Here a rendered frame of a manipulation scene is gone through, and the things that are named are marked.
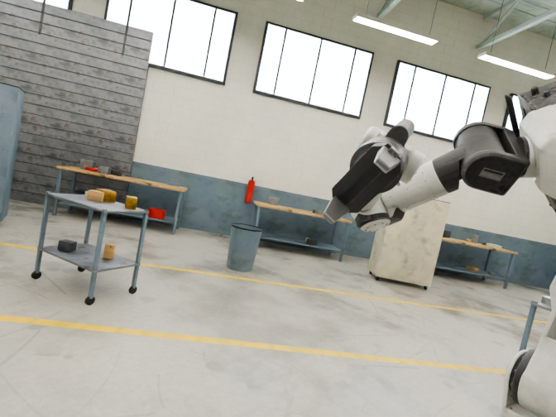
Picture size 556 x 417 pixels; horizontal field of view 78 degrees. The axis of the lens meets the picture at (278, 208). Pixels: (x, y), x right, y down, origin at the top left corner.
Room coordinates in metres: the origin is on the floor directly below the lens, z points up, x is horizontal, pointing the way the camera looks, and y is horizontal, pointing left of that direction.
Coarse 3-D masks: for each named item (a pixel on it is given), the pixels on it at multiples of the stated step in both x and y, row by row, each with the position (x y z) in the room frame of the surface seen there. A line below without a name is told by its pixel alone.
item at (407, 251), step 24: (0, 96) 4.45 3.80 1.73; (24, 96) 4.99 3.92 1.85; (0, 120) 4.47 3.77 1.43; (0, 144) 4.49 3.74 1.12; (0, 168) 4.51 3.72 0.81; (0, 192) 4.52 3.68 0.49; (0, 216) 4.54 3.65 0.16; (408, 216) 5.96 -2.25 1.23; (432, 216) 5.97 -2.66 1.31; (384, 240) 5.96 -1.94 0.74; (408, 240) 5.96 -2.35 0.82; (432, 240) 5.97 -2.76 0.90; (384, 264) 5.96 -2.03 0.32; (408, 264) 5.97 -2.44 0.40; (432, 264) 5.97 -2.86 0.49
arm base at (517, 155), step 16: (464, 128) 0.83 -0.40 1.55; (496, 128) 0.81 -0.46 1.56; (512, 144) 0.75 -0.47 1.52; (480, 160) 0.72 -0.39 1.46; (496, 160) 0.72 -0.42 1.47; (512, 160) 0.71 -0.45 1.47; (528, 160) 0.71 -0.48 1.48; (464, 176) 0.75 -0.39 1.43; (480, 176) 0.75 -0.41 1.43; (496, 176) 0.74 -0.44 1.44; (512, 176) 0.73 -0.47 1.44; (496, 192) 0.76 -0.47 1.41
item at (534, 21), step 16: (400, 0) 7.12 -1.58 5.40; (448, 0) 8.16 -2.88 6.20; (464, 0) 8.04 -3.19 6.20; (480, 0) 7.90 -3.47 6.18; (496, 0) 7.82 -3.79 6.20; (512, 0) 7.65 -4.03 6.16; (528, 0) 7.26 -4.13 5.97; (544, 0) 7.49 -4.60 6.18; (496, 16) 8.38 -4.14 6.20; (512, 16) 8.26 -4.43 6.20; (528, 16) 8.11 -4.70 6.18; (544, 16) 6.74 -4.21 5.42; (512, 32) 7.45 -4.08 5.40; (544, 32) 8.65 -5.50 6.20; (480, 48) 8.36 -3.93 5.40
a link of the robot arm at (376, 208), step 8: (376, 200) 0.81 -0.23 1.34; (368, 208) 0.84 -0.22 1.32; (376, 208) 0.86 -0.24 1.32; (384, 208) 0.87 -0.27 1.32; (352, 216) 0.89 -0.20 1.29; (360, 216) 0.86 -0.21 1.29; (368, 216) 0.86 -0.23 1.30; (376, 216) 0.85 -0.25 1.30; (384, 216) 0.86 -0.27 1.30; (360, 224) 0.87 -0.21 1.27
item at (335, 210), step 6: (336, 198) 0.53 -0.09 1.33; (330, 204) 0.51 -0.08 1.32; (336, 204) 0.52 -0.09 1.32; (342, 204) 0.53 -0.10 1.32; (324, 210) 0.50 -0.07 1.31; (330, 210) 0.49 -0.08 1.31; (336, 210) 0.50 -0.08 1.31; (342, 210) 0.51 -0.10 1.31; (348, 210) 0.53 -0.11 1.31; (324, 216) 0.48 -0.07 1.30; (330, 216) 0.48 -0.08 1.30; (336, 216) 0.49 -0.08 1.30; (342, 216) 0.50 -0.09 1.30; (330, 222) 0.48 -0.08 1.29
